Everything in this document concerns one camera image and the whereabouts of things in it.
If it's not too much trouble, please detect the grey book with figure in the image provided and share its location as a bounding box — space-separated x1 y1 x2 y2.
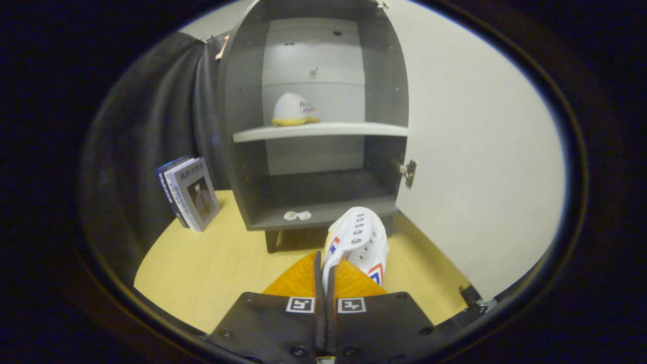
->
164 158 222 233

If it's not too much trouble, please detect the white shoe with striped side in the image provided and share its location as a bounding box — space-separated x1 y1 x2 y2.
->
321 206 389 295

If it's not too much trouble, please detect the white shoe with yellow sole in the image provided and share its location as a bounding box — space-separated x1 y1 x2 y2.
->
272 93 321 126

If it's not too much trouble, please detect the white shoe cabinet door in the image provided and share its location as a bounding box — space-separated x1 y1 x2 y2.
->
384 0 567 314

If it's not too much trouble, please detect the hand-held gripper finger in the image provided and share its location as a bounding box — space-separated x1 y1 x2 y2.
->
207 251 325 364
325 258 436 364

